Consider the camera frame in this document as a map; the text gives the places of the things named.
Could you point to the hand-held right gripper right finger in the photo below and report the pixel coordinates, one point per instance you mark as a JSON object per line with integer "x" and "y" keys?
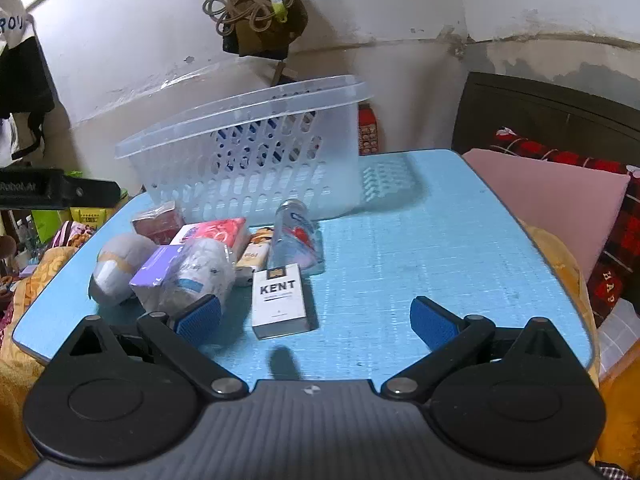
{"x": 430, "y": 322}

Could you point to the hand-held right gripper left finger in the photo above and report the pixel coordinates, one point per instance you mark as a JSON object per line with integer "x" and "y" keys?
{"x": 200, "y": 317}

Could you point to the white plastic-wrapped packet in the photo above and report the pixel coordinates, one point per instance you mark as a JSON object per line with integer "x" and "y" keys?
{"x": 205, "y": 270}

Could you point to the purple box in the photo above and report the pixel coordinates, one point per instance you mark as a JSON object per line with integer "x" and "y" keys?
{"x": 155, "y": 270}

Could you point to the small yellow white packet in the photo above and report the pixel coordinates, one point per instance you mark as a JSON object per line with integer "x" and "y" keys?
{"x": 252, "y": 257}

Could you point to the white cigarette box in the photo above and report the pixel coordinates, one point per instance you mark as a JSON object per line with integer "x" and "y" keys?
{"x": 280, "y": 305}

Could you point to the clear plastic bottle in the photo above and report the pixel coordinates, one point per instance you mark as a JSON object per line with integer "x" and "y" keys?
{"x": 292, "y": 240}

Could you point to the translucent plastic basket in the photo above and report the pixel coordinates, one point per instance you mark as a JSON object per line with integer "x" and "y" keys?
{"x": 325, "y": 160}

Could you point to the green box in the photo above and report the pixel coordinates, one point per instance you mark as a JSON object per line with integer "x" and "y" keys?
{"x": 50, "y": 225}

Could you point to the pink floral bed sheet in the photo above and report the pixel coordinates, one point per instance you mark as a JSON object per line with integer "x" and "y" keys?
{"x": 70, "y": 235}

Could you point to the yellow package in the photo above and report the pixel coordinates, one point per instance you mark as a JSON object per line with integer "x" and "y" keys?
{"x": 92, "y": 215}

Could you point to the red tissue pack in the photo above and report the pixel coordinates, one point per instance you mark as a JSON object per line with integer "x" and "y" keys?
{"x": 220, "y": 232}

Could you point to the grey plush ball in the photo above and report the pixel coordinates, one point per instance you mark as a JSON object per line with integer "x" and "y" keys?
{"x": 117, "y": 265}

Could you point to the small red box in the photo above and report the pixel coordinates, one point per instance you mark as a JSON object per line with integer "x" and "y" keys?
{"x": 160, "y": 225}

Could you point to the dark hanging clothing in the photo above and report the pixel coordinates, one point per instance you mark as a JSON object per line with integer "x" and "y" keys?
{"x": 25, "y": 85}

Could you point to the pink pillow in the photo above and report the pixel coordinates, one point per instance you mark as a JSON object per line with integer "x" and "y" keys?
{"x": 550, "y": 200}

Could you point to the white lettered cloth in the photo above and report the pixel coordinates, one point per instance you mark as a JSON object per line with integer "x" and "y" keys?
{"x": 12, "y": 15}

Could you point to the white checked cloth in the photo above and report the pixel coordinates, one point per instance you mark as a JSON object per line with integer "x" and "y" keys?
{"x": 622, "y": 340}

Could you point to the red patterned box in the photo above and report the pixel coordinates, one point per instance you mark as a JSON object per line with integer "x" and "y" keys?
{"x": 367, "y": 130}

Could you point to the orange floral blanket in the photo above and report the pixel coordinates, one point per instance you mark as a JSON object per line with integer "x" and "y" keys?
{"x": 15, "y": 400}

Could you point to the red plaid pillow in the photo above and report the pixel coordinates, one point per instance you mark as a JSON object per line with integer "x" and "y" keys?
{"x": 620, "y": 240}

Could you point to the dark wooden headboard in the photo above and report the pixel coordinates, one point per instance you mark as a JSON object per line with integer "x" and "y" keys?
{"x": 525, "y": 110}

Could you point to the olive hanging bag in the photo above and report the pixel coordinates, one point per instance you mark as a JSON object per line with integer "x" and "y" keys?
{"x": 265, "y": 40}

